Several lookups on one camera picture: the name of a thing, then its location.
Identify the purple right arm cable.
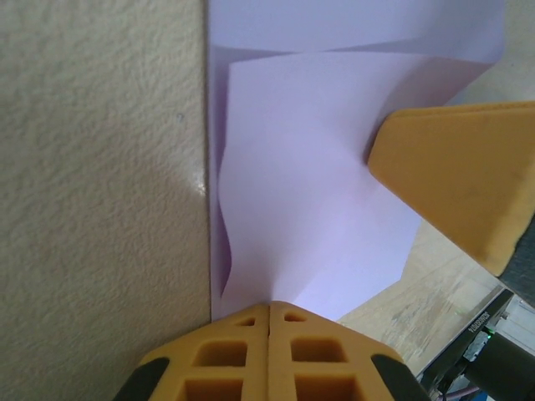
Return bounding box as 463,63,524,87
441,383,481,398

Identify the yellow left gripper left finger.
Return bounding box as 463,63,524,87
115,303,269,401

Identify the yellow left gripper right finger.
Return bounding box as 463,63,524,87
267,300,431,401

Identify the purple paper sheet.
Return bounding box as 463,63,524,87
206,0,507,322

